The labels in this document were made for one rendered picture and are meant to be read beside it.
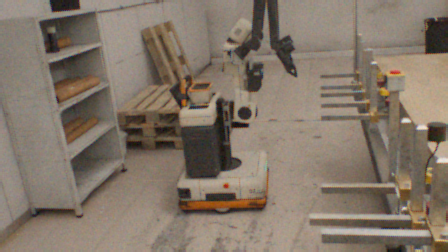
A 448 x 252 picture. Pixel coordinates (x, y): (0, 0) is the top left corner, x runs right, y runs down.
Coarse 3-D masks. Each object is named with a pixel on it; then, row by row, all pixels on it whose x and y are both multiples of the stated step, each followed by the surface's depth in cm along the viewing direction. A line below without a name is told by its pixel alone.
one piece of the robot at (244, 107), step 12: (228, 48) 300; (228, 60) 302; (228, 72) 311; (240, 72) 310; (240, 84) 314; (240, 96) 313; (252, 96) 329; (240, 108) 316; (252, 108) 315; (240, 120) 319; (252, 120) 318
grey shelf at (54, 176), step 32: (0, 32) 300; (32, 32) 295; (64, 32) 387; (96, 32) 381; (0, 64) 309; (32, 64) 304; (64, 64) 398; (96, 64) 391; (0, 96) 318; (32, 96) 312; (96, 96) 402; (32, 128) 322; (96, 128) 389; (32, 160) 332; (64, 160) 325; (96, 160) 419; (32, 192) 342; (64, 192) 336
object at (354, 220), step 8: (312, 216) 148; (320, 216) 147; (328, 216) 147; (336, 216) 146; (344, 216) 146; (352, 216) 145; (360, 216) 145; (368, 216) 144; (376, 216) 144; (384, 216) 143; (392, 216) 143; (400, 216) 142; (408, 216) 142; (312, 224) 148; (320, 224) 147; (328, 224) 146; (336, 224) 146; (344, 224) 145; (352, 224) 145; (360, 224) 144; (368, 224) 143; (376, 224) 143; (384, 224) 142; (392, 224) 142; (400, 224) 141; (408, 224) 141
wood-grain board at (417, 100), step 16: (384, 64) 347; (400, 64) 342; (416, 64) 336; (432, 64) 331; (416, 80) 290; (432, 80) 286; (400, 96) 258; (416, 96) 255; (432, 96) 252; (416, 112) 228; (432, 112) 225; (432, 144) 186
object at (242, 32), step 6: (240, 24) 297; (246, 24) 298; (234, 30) 299; (240, 30) 298; (246, 30) 297; (234, 36) 300; (240, 36) 299; (246, 36) 299; (240, 42) 301; (246, 42) 300
